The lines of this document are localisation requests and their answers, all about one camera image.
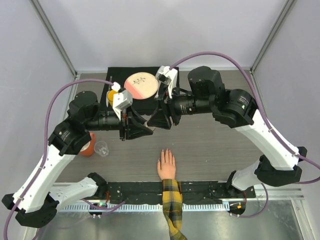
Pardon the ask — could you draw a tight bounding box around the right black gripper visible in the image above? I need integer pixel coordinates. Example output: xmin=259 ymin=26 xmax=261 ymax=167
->
xmin=147 ymin=83 xmax=214 ymax=130

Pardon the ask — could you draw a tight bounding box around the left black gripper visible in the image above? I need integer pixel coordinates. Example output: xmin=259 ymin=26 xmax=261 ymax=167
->
xmin=84 ymin=104 xmax=153 ymax=141

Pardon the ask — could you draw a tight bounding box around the glitter nail polish bottle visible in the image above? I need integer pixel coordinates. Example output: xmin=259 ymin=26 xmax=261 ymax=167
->
xmin=144 ymin=121 xmax=156 ymax=132

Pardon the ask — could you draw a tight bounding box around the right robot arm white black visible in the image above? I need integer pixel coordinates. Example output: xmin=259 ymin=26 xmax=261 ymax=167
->
xmin=147 ymin=66 xmax=307 ymax=198

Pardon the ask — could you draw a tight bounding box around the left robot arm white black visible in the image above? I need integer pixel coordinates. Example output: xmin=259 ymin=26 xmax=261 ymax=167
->
xmin=1 ymin=90 xmax=153 ymax=228

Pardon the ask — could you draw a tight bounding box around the yellow plaid sleeve forearm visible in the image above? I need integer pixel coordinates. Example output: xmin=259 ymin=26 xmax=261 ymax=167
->
xmin=162 ymin=179 xmax=187 ymax=240

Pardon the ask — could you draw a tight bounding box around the mannequin hand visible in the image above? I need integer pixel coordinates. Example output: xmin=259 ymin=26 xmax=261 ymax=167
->
xmin=157 ymin=149 xmax=176 ymax=180

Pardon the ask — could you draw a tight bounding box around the silver fork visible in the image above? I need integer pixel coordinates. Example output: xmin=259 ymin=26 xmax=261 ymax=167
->
xmin=154 ymin=85 xmax=161 ymax=100

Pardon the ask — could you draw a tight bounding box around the pink cream plate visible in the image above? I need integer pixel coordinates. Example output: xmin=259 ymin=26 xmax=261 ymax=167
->
xmin=124 ymin=72 xmax=159 ymax=100

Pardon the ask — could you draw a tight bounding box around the yellow mug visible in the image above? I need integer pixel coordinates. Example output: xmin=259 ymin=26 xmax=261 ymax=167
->
xmin=106 ymin=90 xmax=118 ymax=106

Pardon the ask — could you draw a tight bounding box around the clear plastic cup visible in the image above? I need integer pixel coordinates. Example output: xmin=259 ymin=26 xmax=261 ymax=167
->
xmin=94 ymin=141 xmax=110 ymax=157

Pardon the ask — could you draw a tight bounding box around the orange mug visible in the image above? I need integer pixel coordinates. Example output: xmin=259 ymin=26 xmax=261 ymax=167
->
xmin=79 ymin=132 xmax=96 ymax=157

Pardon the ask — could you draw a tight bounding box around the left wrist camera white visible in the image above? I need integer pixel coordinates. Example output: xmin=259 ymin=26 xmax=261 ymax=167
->
xmin=111 ymin=82 xmax=133 ymax=120

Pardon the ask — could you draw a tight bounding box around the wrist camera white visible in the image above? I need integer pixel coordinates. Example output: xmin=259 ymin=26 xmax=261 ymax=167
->
xmin=111 ymin=82 xmax=133 ymax=120
xmin=155 ymin=65 xmax=179 ymax=99

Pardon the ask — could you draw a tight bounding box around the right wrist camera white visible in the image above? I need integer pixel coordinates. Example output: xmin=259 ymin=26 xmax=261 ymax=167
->
xmin=155 ymin=65 xmax=179 ymax=99

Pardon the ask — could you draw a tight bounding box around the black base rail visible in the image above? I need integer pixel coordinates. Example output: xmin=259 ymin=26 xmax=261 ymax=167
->
xmin=106 ymin=181 xmax=256 ymax=205

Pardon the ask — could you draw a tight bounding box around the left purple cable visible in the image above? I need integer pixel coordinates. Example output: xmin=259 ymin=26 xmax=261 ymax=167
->
xmin=4 ymin=78 xmax=121 ymax=240

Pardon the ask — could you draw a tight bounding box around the purple cable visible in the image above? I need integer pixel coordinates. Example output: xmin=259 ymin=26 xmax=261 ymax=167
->
xmin=169 ymin=51 xmax=320 ymax=218
xmin=4 ymin=78 xmax=121 ymax=240

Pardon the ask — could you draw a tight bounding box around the white cable duct strip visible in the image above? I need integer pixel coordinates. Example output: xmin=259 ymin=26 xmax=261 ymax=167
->
xmin=61 ymin=201 xmax=230 ymax=212

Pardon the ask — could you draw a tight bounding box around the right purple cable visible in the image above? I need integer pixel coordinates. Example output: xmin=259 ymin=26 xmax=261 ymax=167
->
xmin=169 ymin=51 xmax=320 ymax=218

